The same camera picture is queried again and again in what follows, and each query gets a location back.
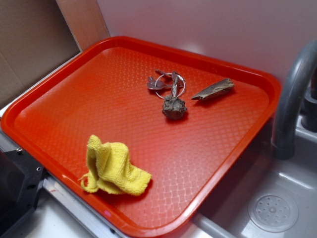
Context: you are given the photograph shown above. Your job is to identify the brown wood chip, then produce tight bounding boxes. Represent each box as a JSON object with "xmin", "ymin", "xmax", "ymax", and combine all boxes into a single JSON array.
[{"xmin": 191, "ymin": 78, "xmax": 235, "ymax": 101}]

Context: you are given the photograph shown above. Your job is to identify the red plastic tray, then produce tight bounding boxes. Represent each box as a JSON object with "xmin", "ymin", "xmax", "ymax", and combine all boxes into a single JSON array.
[{"xmin": 1, "ymin": 37, "xmax": 281, "ymax": 238}]

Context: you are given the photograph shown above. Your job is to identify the yellow knitted cloth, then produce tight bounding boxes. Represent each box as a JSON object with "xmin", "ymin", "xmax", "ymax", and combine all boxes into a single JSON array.
[{"xmin": 80, "ymin": 135, "xmax": 152, "ymax": 196}]

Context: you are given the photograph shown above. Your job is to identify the grey toy sink basin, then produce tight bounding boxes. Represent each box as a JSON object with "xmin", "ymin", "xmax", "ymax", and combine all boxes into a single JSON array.
[{"xmin": 193, "ymin": 114, "xmax": 317, "ymax": 238}]

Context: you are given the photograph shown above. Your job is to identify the grey toy faucet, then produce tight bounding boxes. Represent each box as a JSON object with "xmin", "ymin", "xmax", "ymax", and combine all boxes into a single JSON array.
[{"xmin": 271, "ymin": 40, "xmax": 317, "ymax": 160}]

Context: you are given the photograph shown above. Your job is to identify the brown cardboard panel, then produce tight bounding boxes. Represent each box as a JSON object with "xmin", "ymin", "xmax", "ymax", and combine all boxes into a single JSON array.
[{"xmin": 0, "ymin": 0, "xmax": 109, "ymax": 108}]

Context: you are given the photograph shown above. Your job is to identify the metal keys on ring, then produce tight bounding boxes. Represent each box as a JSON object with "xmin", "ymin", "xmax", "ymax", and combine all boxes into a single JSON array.
[{"xmin": 146, "ymin": 69, "xmax": 186, "ymax": 99}]

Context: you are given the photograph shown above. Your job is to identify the black metal bracket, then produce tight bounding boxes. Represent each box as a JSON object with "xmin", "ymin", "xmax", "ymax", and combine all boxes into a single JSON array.
[{"xmin": 0, "ymin": 150, "xmax": 46, "ymax": 238}]

